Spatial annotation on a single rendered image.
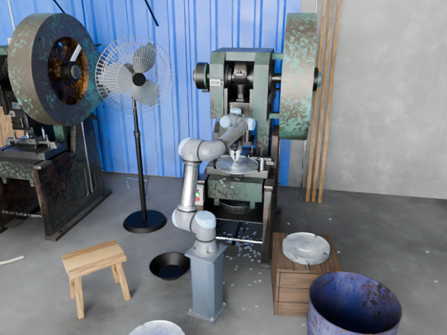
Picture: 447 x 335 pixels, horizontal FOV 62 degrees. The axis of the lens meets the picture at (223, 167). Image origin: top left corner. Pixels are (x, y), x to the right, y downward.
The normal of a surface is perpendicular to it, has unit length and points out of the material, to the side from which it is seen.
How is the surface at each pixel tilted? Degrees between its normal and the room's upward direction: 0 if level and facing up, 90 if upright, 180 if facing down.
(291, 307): 90
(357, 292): 88
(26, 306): 0
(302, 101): 101
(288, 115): 113
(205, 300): 90
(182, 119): 90
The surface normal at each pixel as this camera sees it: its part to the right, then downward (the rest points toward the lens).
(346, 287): -0.24, 0.33
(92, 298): 0.00, -0.92
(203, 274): -0.47, 0.33
